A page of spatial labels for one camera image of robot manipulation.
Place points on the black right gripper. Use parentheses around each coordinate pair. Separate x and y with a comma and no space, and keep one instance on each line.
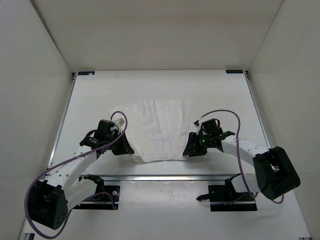
(192,149)

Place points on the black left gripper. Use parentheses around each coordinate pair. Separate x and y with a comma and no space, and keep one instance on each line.
(125,147)

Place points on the white pleated skirt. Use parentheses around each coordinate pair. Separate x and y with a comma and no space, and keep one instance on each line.
(158,130)

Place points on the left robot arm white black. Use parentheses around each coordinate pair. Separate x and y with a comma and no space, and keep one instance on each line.
(51,198)

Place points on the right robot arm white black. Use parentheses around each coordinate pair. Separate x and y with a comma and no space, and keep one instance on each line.
(274,174)

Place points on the left corner label sticker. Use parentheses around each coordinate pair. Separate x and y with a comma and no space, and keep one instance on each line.
(86,73)

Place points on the corner label sticker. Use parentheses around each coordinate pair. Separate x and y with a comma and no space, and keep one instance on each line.
(234,71)
(86,73)

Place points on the right corner label sticker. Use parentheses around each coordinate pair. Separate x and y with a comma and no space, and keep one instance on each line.
(234,71)

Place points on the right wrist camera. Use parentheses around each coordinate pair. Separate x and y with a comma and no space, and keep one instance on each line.
(199,126)

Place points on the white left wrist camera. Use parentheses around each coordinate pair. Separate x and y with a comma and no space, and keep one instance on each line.
(120,123)

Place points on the aluminium front table rail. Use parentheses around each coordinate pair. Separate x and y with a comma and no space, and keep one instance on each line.
(166,178)

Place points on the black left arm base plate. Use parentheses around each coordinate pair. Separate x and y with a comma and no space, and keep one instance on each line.
(103,201)

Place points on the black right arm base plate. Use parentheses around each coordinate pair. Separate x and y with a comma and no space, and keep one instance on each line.
(223,200)

